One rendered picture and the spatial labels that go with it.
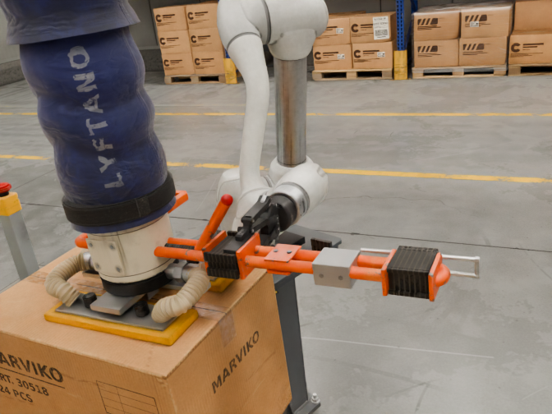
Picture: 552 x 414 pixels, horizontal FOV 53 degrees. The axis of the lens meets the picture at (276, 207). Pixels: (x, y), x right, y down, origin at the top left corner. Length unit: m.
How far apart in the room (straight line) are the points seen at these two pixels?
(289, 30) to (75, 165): 0.80
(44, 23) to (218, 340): 0.66
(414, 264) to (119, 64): 0.62
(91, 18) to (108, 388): 0.69
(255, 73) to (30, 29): 0.65
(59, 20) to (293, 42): 0.81
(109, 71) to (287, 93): 0.81
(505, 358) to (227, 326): 1.74
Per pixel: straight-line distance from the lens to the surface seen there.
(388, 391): 2.49
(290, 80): 1.73
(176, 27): 9.60
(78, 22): 1.03
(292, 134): 1.81
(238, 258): 1.03
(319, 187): 1.31
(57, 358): 1.25
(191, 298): 1.09
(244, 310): 1.22
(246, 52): 1.54
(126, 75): 1.06
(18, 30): 1.07
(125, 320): 1.18
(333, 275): 0.97
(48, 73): 1.06
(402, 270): 0.92
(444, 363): 2.64
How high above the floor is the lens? 1.68
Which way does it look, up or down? 23 degrees down
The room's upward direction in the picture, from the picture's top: 7 degrees counter-clockwise
